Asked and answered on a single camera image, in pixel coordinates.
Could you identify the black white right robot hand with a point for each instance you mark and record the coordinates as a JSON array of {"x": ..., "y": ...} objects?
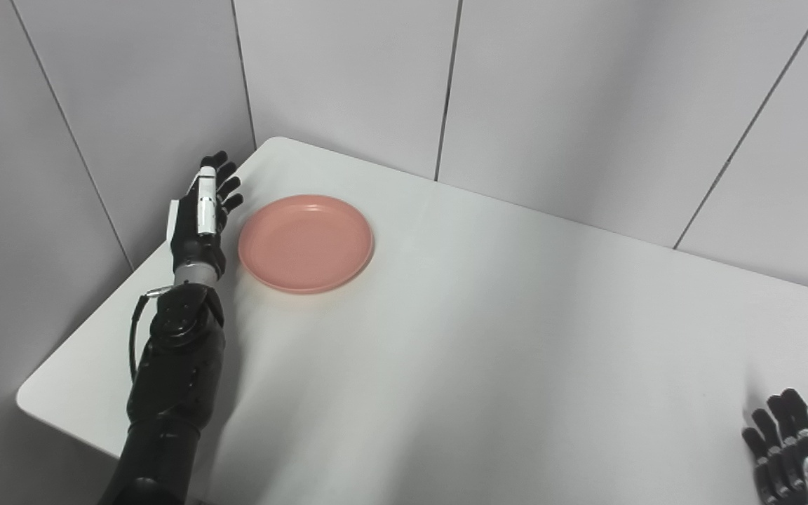
[{"x": 797, "y": 466}]

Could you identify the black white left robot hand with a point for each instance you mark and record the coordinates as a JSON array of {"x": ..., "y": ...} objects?
[{"x": 197, "y": 238}]

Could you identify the pink round plate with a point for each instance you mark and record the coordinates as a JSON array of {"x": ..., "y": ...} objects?
[{"x": 306, "y": 243}]

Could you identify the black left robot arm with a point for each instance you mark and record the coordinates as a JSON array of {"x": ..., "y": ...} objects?
[{"x": 176, "y": 379}]

